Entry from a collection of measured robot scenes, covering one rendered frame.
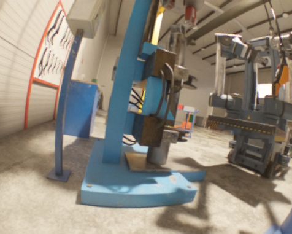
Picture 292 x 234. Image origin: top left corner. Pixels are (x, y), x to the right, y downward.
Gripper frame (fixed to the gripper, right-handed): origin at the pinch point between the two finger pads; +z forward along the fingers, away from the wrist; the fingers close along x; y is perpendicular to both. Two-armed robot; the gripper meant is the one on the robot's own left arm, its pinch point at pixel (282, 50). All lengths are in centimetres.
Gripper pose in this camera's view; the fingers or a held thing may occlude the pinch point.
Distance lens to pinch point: 131.6
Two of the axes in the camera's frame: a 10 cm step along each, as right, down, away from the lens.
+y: -1.8, 9.8, 0.5
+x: 4.8, 0.4, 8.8
